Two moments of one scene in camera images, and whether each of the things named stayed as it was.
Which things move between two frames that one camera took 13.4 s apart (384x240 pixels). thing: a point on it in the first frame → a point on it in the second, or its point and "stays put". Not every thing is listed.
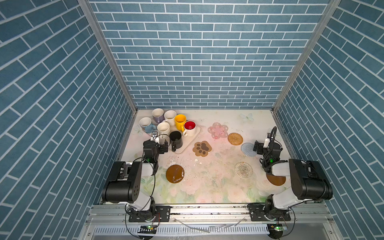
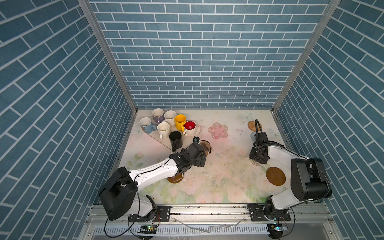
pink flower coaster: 218,130 stays put
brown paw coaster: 202,148 stays put
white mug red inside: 190,128 stays put
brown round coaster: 275,180 stays put
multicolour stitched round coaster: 243,169 → 255,162
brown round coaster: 175,173 stays put
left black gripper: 163,148 → 198,162
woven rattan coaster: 235,138 → 251,126
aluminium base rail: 302,214 stays put
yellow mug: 180,120 stays put
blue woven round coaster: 247,149 → 252,137
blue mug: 146,124 stays put
